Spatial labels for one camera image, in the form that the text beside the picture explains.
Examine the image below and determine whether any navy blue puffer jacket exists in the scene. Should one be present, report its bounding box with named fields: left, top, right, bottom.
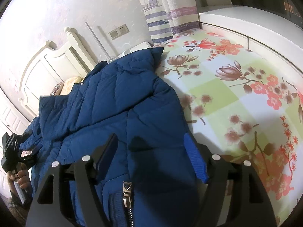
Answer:
left=21, top=47, right=208, bottom=226

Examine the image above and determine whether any person's left hand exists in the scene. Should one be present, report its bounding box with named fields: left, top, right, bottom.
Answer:
left=7, top=169, right=31, bottom=191

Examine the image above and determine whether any round embroidered cushion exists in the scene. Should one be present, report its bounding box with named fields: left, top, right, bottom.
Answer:
left=50, top=82, right=64, bottom=96

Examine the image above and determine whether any yellow patterned pillow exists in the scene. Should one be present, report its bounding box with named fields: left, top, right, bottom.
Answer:
left=60, top=76, right=83, bottom=95

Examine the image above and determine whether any floral bed sheet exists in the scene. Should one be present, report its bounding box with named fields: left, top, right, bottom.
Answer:
left=157, top=30, right=302, bottom=226

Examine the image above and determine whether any white wooden headboard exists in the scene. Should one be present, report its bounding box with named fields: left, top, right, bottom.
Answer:
left=0, top=27, right=97, bottom=121

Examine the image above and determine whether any silver stick desk lamp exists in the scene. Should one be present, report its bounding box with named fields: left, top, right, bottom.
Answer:
left=85, top=22, right=111, bottom=61

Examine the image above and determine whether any white bedside table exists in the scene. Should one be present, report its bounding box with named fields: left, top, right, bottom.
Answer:
left=107, top=41, right=151, bottom=62

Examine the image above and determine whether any patterned window curtain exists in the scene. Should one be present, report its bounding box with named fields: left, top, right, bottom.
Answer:
left=139, top=0, right=199, bottom=45

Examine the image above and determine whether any beige wall socket panel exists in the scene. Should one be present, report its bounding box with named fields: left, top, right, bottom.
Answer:
left=108, top=24, right=129, bottom=40

